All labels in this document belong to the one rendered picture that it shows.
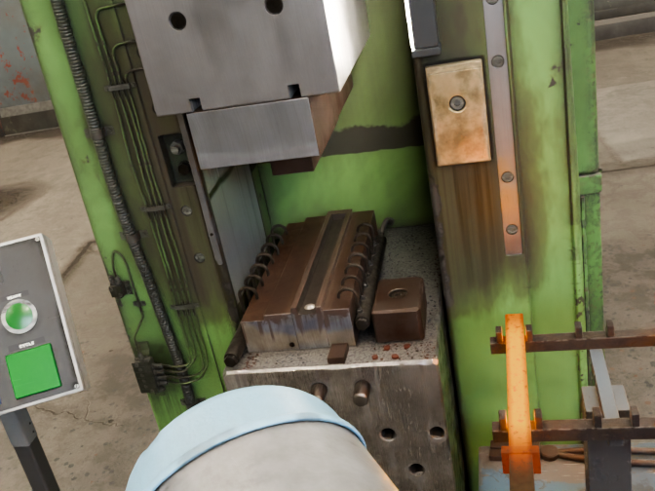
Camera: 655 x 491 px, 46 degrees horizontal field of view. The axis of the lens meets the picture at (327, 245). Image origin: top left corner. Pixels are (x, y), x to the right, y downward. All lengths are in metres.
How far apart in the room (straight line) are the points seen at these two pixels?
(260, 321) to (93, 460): 1.62
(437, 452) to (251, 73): 0.72
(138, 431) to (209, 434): 2.62
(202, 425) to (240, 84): 0.91
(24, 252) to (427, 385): 0.72
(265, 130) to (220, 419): 0.91
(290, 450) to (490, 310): 1.18
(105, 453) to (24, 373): 1.55
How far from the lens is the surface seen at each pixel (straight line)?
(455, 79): 1.29
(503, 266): 1.43
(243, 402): 0.35
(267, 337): 1.39
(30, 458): 1.63
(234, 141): 1.24
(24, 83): 8.09
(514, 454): 1.01
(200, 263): 1.52
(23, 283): 1.41
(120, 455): 2.88
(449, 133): 1.31
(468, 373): 1.56
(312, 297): 1.40
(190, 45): 1.22
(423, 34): 1.26
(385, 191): 1.75
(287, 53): 1.18
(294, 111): 1.20
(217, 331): 1.59
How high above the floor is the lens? 1.65
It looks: 25 degrees down
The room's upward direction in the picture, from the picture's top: 11 degrees counter-clockwise
